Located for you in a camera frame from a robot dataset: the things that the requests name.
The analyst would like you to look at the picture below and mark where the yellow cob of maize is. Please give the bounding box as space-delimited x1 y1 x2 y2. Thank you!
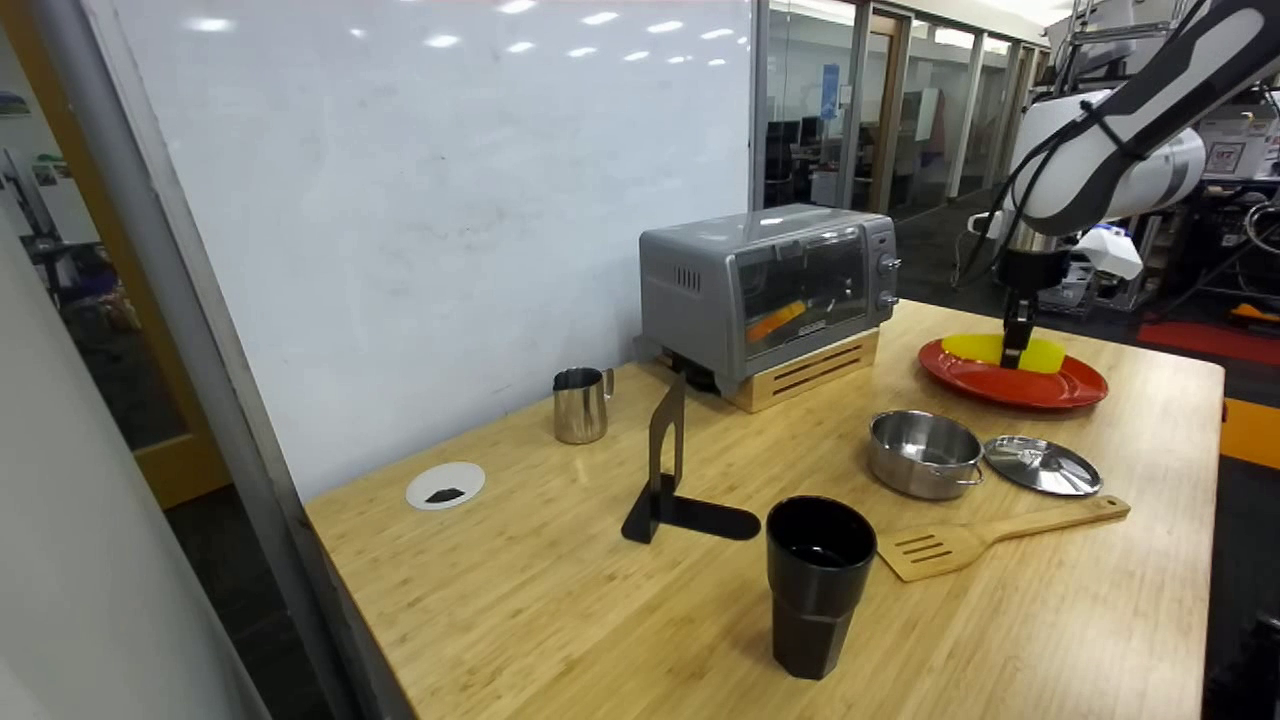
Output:
940 332 1067 375

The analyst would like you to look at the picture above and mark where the steel pot lid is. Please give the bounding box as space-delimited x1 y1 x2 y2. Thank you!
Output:
982 434 1105 498

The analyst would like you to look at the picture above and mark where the small steel pot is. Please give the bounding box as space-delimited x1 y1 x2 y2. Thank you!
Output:
867 409 987 502

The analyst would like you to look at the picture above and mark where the red plate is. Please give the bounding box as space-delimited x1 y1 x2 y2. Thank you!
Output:
918 337 1110 412

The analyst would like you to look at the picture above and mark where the glass office partition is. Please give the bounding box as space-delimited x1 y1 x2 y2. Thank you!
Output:
754 0 1053 221

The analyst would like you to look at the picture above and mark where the toaster oven door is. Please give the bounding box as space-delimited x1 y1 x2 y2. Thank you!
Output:
732 227 874 368

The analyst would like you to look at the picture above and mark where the metal shelf rack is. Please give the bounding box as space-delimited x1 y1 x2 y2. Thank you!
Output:
1055 0 1201 96

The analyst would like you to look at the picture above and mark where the wooden slatted riser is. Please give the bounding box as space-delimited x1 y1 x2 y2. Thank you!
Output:
655 329 882 414

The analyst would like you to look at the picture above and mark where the orange toy food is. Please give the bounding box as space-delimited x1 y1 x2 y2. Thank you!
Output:
745 299 808 345

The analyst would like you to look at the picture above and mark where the wooden slotted spatula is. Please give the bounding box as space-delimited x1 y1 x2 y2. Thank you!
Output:
876 494 1133 584

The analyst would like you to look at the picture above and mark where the silver toaster oven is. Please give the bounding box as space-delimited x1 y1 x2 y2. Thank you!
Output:
637 203 902 399

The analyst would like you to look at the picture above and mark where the black plastic cup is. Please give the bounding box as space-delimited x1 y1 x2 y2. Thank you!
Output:
765 495 879 682

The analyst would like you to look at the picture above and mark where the black metal bookend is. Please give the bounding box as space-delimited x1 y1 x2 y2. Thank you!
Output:
620 371 763 546

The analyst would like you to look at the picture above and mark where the small steel pitcher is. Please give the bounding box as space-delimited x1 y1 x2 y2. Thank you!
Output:
552 366 616 446

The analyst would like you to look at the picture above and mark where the large whiteboard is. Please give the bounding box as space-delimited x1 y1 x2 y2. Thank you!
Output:
28 0 757 720

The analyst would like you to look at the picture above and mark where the toaster oven door handle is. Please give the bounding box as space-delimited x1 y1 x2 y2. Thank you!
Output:
776 230 863 255

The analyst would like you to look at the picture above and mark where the white cable grommet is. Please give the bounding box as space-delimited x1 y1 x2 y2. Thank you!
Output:
404 460 488 513

